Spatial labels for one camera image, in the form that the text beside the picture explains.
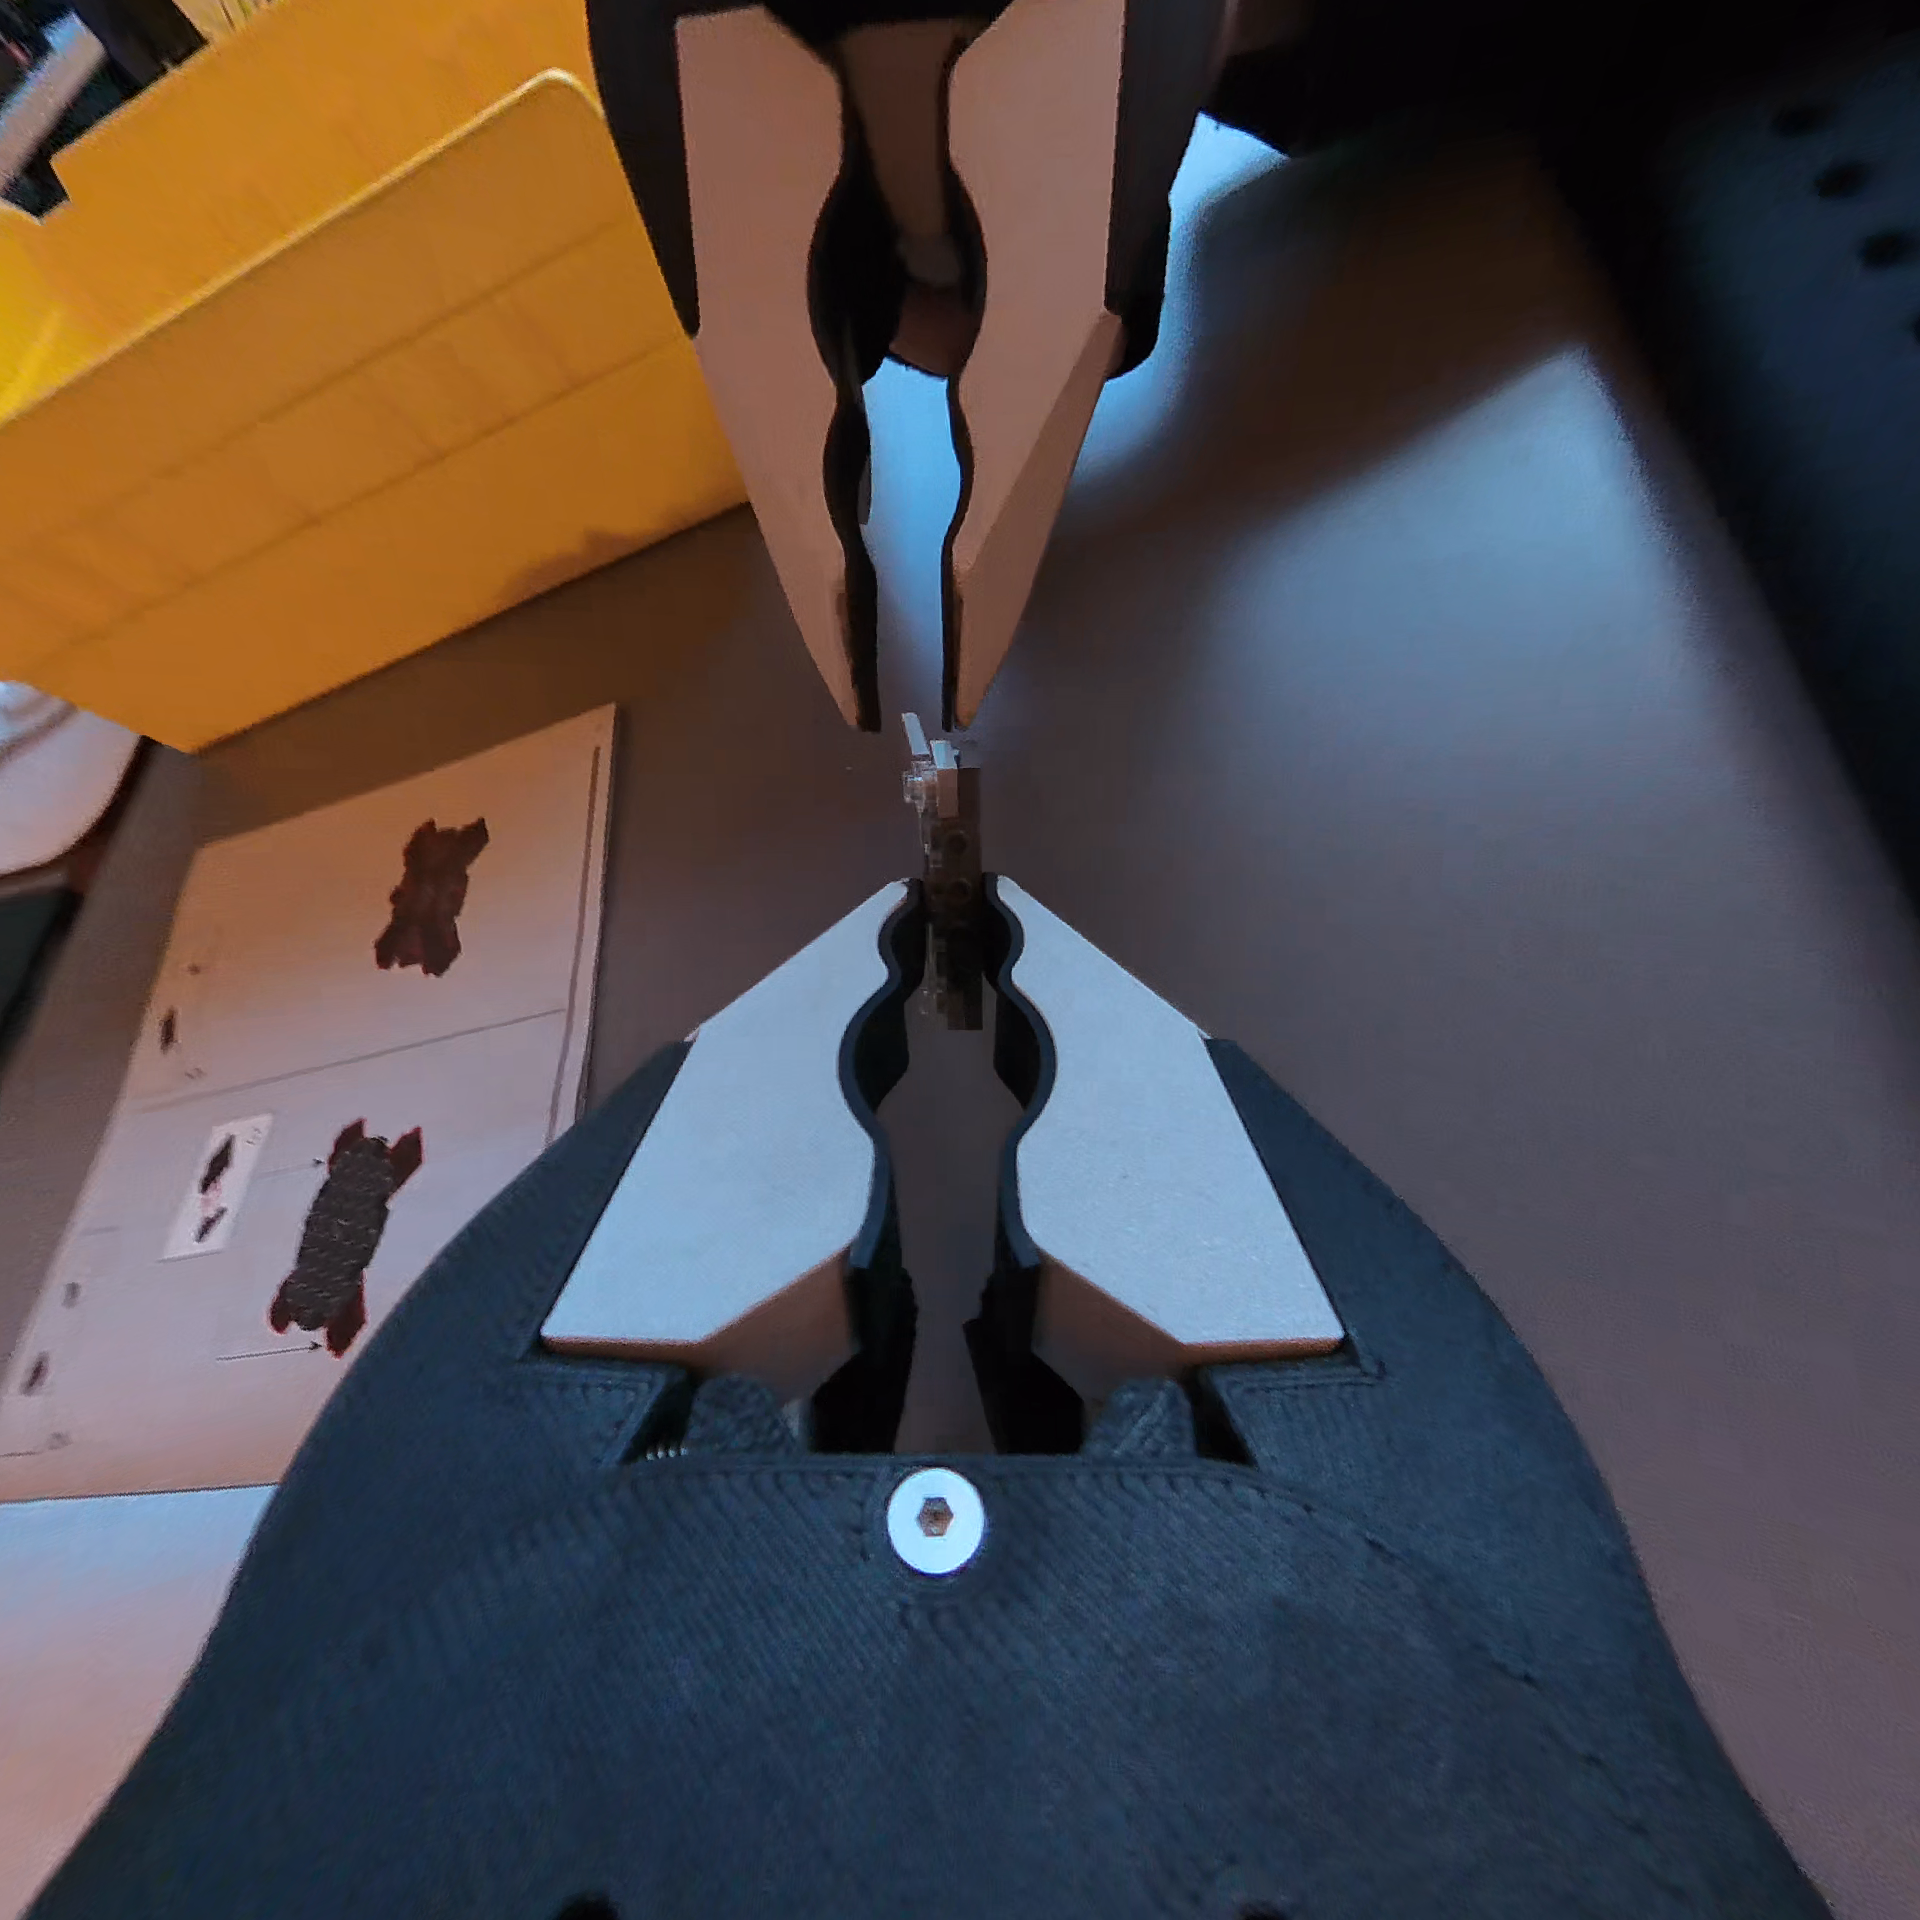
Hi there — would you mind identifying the yellow plastic parts bin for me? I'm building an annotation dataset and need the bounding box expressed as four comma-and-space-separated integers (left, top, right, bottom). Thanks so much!
0, 0, 753, 755

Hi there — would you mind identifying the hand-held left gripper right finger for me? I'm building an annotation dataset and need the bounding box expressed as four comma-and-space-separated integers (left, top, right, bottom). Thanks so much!
959, 874, 1346, 1455

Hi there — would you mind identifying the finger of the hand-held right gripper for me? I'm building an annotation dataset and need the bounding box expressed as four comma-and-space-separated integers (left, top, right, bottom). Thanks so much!
673, 11, 886, 734
938, 0, 1130, 731

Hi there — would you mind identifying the grey desk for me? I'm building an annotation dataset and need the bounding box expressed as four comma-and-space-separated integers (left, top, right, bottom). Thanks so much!
0, 90, 1920, 1920

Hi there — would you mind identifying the instruction booklet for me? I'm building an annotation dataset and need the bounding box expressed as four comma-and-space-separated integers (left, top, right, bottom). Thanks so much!
0, 702, 619, 1894

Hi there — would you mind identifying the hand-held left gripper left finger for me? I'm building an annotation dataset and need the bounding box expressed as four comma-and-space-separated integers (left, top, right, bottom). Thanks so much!
540, 879, 921, 1455

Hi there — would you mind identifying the black perforated pad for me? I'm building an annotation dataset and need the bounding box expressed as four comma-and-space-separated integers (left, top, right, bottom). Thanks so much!
1546, 47, 1920, 647

